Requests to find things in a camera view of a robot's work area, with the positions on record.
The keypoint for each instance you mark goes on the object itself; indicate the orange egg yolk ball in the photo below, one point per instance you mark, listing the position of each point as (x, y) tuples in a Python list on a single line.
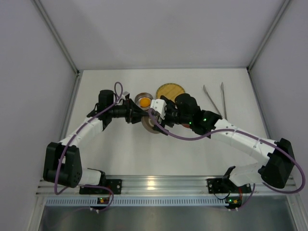
[(145, 102)]

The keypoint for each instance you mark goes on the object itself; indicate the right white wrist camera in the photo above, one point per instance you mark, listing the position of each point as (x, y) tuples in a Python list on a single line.
[(159, 105)]

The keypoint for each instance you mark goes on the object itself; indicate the aluminium frame post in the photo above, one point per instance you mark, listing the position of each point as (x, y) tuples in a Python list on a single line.
[(56, 36), (269, 32)]

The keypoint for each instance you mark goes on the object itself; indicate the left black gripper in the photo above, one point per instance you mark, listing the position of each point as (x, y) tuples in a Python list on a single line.
[(130, 111)]

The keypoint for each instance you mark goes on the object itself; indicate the left aluminium frame post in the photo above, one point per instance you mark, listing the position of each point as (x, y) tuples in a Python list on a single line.
[(56, 36)]

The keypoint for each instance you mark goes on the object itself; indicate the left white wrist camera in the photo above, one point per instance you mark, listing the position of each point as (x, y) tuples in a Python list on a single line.
[(125, 95)]

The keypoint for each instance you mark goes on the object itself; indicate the black base bracket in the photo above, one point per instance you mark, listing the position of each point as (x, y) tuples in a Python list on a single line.
[(224, 186), (115, 185)]

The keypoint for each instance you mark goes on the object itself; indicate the aluminium mounting rail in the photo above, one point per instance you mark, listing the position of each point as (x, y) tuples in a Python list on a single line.
[(161, 186)]

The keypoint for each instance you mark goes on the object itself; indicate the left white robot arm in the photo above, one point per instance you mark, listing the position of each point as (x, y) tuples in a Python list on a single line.
[(63, 163)]

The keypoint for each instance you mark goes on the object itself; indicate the steel bowl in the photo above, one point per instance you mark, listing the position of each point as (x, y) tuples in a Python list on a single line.
[(148, 124), (141, 95)]

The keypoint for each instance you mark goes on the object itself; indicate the right aluminium frame post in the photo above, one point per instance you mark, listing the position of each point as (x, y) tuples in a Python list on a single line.
[(269, 32)]

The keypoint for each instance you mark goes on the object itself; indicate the right black base bracket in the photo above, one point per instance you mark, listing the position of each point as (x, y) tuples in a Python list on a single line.
[(224, 186)]

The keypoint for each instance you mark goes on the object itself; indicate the round bamboo tray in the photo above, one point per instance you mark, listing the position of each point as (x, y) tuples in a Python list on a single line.
[(170, 91)]

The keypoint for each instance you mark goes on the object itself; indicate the metal tongs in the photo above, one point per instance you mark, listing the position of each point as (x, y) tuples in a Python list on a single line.
[(214, 102)]

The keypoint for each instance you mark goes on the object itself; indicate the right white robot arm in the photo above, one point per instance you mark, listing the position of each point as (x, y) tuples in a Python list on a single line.
[(273, 165)]

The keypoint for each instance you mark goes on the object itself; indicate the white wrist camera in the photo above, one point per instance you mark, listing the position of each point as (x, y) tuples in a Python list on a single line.
[(125, 95), (159, 105)]

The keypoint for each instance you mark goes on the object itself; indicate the grey slotted cable duct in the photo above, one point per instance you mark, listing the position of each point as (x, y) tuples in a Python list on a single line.
[(136, 201)]

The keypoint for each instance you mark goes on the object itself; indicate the left black base bracket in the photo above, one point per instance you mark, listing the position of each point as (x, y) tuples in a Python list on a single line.
[(115, 185)]

